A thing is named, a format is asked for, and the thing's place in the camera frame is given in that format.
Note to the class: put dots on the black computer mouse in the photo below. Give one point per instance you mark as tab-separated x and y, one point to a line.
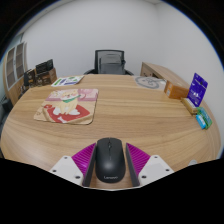
110	160

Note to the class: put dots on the black box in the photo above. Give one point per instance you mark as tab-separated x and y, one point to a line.
44	66

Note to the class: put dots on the wooden side desk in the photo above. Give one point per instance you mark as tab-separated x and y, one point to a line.
160	71

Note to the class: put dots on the small tan box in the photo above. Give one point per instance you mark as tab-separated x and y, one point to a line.
189	106

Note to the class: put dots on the dog print mouse pad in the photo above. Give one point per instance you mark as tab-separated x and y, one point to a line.
68	106

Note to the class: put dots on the black leather armchair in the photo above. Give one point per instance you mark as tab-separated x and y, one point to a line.
6	105

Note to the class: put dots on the small blue box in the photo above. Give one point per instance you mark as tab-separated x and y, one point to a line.
200	122

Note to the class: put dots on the purple standing card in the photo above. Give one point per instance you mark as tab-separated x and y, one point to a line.
197	89

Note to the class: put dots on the white sheet with grey circle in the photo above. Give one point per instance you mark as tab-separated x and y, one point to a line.
148	82

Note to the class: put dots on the wooden shelf unit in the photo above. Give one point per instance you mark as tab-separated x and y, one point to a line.
15	68

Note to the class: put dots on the dark brown cardboard box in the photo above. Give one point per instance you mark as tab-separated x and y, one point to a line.
46	77

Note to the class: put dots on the orange cardboard box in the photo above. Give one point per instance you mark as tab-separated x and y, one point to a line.
176	90

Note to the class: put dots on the white sticker sheet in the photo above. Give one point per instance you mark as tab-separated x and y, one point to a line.
68	80

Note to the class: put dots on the small brown printed box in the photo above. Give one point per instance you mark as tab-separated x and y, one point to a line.
29	78

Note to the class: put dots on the black mesh office chair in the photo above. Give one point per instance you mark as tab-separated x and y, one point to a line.
110	61

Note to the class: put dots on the green flat box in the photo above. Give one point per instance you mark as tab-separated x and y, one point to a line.
206	117

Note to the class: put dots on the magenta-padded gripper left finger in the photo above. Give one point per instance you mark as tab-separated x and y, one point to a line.
75	165

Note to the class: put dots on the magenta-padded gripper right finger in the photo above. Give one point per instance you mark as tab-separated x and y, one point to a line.
146	165

